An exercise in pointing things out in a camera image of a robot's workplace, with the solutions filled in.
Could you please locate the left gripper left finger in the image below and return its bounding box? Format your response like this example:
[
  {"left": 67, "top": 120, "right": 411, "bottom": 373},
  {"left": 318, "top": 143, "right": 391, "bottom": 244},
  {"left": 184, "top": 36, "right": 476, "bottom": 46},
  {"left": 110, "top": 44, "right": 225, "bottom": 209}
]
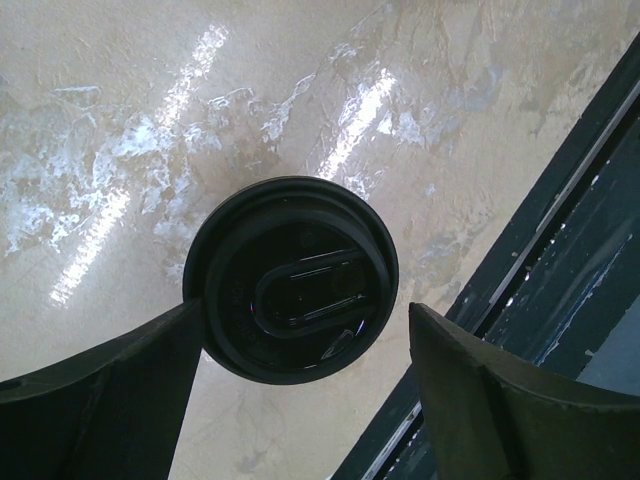
[{"left": 1, "top": 300, "right": 204, "bottom": 479}]

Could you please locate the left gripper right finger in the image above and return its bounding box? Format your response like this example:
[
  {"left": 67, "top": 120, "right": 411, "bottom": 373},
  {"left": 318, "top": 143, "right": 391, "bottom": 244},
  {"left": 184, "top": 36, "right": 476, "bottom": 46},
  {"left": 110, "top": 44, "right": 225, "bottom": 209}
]
[{"left": 409, "top": 303, "right": 639, "bottom": 479}]

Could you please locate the black coffee cup lid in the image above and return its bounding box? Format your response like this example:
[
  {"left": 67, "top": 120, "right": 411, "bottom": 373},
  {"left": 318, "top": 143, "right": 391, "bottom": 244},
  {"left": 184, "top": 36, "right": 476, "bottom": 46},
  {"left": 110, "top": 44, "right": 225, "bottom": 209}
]
[{"left": 182, "top": 176, "right": 399, "bottom": 385}]

